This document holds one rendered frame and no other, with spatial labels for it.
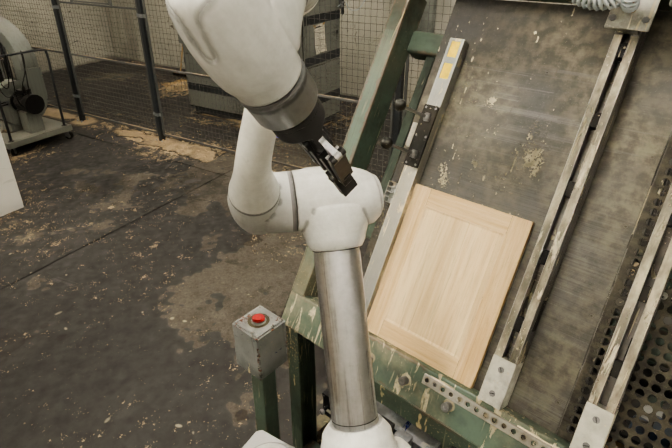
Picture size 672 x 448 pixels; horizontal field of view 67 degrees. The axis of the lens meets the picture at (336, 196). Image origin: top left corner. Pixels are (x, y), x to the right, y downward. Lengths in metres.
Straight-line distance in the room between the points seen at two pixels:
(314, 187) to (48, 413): 2.15
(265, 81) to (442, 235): 1.08
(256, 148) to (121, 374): 2.26
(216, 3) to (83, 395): 2.58
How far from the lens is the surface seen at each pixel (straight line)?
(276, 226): 1.05
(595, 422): 1.41
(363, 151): 1.75
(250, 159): 0.85
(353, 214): 1.05
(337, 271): 1.07
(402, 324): 1.60
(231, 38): 0.53
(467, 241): 1.53
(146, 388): 2.86
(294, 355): 1.92
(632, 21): 1.49
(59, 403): 2.95
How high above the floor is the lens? 1.99
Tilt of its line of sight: 27 degrees down
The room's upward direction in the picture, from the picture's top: straight up
